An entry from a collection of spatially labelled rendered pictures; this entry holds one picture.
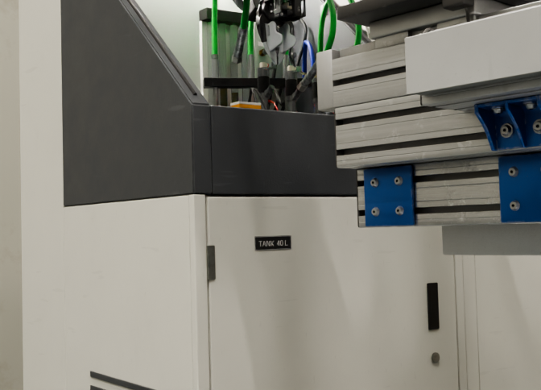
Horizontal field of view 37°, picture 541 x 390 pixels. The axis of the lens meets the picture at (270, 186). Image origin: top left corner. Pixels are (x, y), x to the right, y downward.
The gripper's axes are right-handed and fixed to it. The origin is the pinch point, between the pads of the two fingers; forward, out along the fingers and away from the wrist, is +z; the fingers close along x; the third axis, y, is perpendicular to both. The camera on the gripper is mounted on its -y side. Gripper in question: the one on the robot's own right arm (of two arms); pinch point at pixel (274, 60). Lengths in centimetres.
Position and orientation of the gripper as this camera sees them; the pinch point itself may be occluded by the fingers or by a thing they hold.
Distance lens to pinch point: 184.9
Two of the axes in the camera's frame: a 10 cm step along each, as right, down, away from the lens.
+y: 6.0, -0.6, -8.0
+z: 0.3, 10.0, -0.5
